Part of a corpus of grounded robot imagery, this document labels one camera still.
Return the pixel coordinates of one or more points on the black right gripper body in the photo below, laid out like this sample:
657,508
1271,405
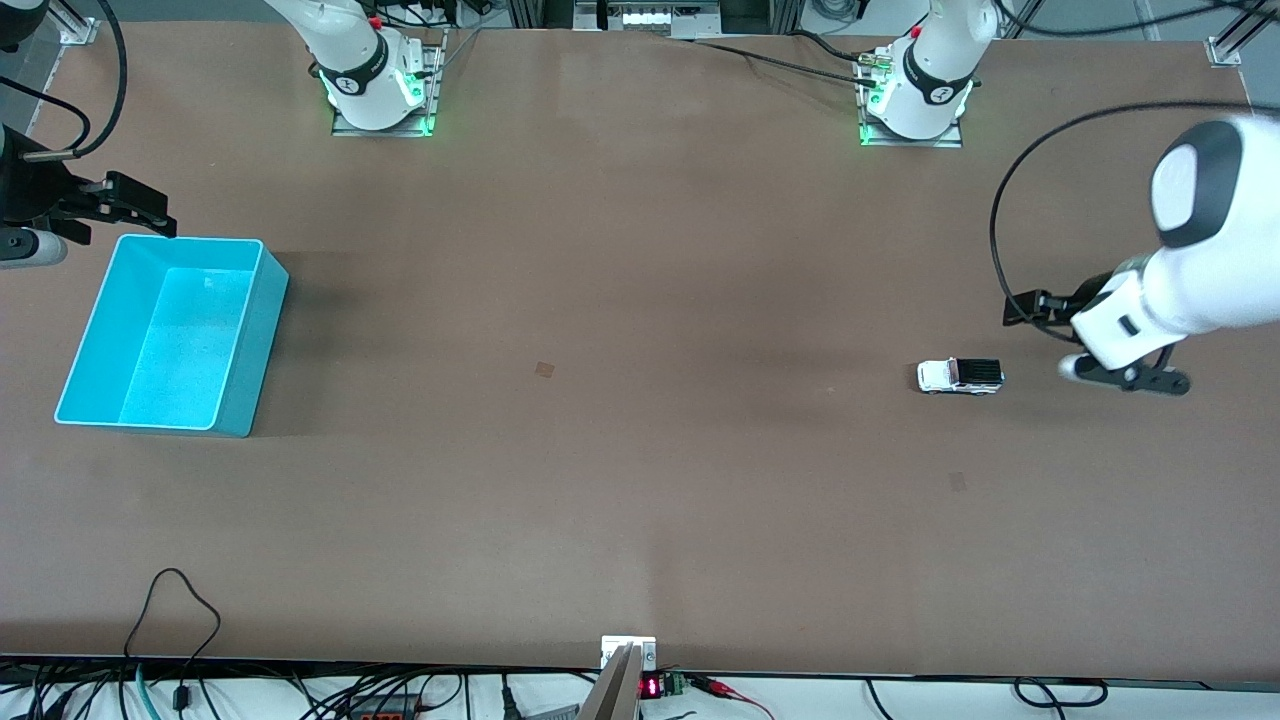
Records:
30,190

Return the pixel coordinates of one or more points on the white jeep toy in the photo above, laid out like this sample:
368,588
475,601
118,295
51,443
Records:
960,376

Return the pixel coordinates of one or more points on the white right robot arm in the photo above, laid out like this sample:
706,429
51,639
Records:
355,60

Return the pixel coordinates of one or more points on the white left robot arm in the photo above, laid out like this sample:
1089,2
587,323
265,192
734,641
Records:
1210,290

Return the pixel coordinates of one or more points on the teal plastic bin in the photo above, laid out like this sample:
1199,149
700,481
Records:
170,340

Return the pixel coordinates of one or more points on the grey control device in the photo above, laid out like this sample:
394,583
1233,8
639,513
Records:
650,20

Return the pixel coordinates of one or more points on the green terminal block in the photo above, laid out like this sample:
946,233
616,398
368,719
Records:
673,683

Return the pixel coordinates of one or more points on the red LED display module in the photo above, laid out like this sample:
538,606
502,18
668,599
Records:
650,687

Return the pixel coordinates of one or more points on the orange connector block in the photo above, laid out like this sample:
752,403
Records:
385,712

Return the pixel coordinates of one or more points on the aluminium profile bar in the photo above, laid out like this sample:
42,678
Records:
612,695

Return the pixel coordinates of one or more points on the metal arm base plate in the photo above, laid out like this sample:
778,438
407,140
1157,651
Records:
910,142
433,100

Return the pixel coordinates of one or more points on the silver camera mount bracket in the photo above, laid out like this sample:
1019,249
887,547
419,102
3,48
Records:
610,648

